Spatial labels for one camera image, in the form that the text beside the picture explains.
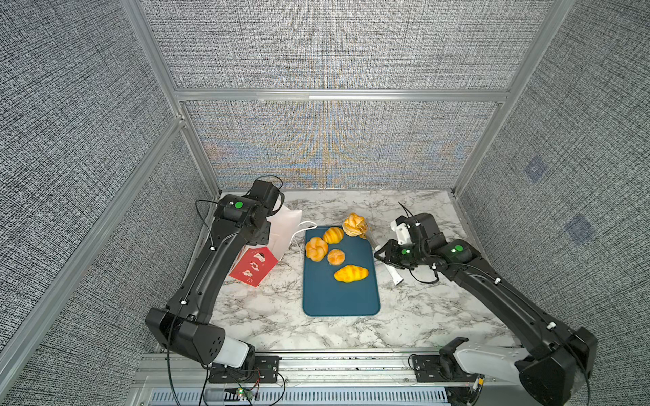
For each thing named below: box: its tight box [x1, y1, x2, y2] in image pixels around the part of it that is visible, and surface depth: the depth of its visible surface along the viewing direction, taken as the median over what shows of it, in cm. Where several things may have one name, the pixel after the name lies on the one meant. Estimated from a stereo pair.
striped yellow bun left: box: [322, 226, 345, 245], surface depth 102 cm
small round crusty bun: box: [326, 248, 346, 266], surface depth 96 cm
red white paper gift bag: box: [228, 205, 303, 288], surface depth 78 cm
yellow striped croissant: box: [333, 264, 370, 283], surface depth 92 cm
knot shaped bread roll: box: [305, 236, 329, 263], surface depth 99 cm
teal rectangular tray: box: [302, 225, 381, 317], surface depth 92 cm
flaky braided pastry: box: [341, 212, 369, 240], surface depth 89 cm
